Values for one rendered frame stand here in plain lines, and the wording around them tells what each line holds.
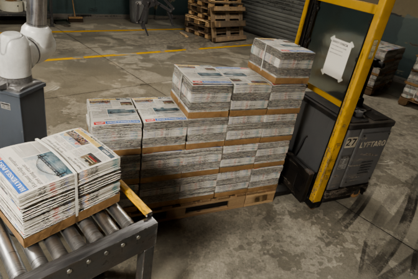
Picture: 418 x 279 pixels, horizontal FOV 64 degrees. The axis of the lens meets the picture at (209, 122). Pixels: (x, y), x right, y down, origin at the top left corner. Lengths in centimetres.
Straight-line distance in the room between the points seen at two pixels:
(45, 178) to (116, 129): 85
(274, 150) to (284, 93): 47
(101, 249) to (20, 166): 40
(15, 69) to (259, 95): 143
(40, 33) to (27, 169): 99
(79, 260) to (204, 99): 122
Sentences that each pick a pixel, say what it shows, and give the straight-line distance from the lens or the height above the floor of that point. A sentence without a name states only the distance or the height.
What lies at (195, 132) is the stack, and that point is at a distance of 218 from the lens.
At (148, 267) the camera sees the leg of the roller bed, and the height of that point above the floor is 57.
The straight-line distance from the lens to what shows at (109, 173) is 133.
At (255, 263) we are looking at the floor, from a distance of 242.
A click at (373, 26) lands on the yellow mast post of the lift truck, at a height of 152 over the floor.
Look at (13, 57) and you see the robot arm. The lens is 195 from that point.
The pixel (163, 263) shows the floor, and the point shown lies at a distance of 230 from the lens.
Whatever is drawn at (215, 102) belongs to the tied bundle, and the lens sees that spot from 213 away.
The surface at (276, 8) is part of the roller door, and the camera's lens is 962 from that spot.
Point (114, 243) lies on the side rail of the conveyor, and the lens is 131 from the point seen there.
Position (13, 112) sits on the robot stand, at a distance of 203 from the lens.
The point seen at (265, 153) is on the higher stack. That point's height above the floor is 51.
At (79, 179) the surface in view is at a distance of 127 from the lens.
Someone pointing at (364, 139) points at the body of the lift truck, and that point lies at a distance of 296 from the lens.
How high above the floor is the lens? 175
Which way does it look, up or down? 26 degrees down
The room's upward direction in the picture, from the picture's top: 9 degrees clockwise
